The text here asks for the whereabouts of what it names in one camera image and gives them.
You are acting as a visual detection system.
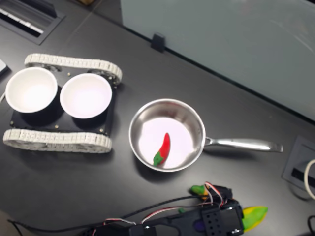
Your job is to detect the red white servo wires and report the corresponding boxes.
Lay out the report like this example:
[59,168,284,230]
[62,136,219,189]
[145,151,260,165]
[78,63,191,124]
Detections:
[105,181,227,226]

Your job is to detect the thick white cable loop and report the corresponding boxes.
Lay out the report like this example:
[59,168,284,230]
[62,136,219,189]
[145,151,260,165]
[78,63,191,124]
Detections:
[304,159,315,200]

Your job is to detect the yellow green toy corn cob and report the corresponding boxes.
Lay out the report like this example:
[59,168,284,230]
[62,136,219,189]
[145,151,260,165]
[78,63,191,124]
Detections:
[241,206,268,233]

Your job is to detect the long black cable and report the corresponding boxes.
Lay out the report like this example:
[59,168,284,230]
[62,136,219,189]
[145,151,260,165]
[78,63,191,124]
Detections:
[7,195,205,233]

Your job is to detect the frosted glass partition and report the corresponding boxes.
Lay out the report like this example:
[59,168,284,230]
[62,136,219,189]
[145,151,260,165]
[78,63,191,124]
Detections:
[120,0,315,122]

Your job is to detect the red toy chilli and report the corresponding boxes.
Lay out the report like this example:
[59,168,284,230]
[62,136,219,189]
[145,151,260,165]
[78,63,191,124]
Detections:
[153,132,171,167]

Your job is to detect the grey table cable tray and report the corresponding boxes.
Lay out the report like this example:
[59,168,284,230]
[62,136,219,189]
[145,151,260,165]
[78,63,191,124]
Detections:
[0,0,66,45]

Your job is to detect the black tracked vehicle, white tracks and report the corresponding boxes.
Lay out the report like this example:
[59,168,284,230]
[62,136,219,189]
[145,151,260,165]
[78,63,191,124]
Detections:
[2,53,123,153]

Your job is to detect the orange toy carrot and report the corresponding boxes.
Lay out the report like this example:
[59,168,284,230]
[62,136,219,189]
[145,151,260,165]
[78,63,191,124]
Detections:
[190,184,214,200]

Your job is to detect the white bowl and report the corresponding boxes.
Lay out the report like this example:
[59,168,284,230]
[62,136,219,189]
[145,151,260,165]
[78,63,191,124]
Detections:
[60,73,113,119]
[5,67,59,114]

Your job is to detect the black partition clamp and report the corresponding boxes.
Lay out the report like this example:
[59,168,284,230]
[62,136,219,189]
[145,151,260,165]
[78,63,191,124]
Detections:
[150,32,166,53]

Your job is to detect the purple toy aubergine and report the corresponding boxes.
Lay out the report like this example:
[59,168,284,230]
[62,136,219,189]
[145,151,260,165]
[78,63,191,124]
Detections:
[178,208,205,232]

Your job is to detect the grey table cable box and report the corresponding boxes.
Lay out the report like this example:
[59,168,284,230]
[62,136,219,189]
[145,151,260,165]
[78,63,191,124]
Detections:
[282,135,315,190]

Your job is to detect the steel pan with long handle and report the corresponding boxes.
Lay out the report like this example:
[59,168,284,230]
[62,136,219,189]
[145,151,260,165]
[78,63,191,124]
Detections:
[128,98,284,173]

